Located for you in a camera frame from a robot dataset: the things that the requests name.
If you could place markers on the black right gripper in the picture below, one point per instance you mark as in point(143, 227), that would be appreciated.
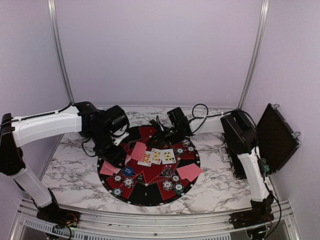
point(159, 138)

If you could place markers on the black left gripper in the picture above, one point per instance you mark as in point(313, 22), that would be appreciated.
point(115, 157)

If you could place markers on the face up playing card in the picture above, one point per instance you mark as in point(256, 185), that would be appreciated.
point(168, 156)

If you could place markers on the five of hearts card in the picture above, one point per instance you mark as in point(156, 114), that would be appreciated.
point(157, 156)

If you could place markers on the red playing card deck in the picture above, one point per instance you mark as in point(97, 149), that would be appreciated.
point(128, 158)

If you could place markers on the single red playing card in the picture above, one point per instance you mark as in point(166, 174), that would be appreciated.
point(108, 169)

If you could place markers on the ten of hearts card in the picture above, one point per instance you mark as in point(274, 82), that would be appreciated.
point(147, 159)

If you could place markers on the blue small blind button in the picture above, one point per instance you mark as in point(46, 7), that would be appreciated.
point(128, 171)

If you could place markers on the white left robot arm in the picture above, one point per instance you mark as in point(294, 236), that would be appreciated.
point(20, 132)

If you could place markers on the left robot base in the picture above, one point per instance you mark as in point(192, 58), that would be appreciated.
point(59, 216)

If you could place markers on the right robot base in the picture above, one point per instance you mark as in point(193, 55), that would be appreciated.
point(257, 224)

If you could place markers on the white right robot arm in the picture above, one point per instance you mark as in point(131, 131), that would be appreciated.
point(260, 192)

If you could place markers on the clear round dealer button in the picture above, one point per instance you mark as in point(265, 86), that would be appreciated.
point(168, 173)

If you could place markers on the round red black poker mat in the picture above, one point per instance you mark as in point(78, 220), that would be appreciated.
point(148, 189)

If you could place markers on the black poker chip case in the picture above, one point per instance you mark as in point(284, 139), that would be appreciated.
point(272, 138)

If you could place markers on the left aluminium frame post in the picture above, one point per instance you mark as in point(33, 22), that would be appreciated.
point(59, 49)

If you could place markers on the aluminium frame post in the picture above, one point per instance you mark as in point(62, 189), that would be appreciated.
point(260, 34)
point(59, 49)

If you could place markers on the aluminium front rail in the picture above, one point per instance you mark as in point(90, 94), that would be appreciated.
point(104, 225)

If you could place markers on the right aluminium frame post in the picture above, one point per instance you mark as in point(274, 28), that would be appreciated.
point(260, 34)

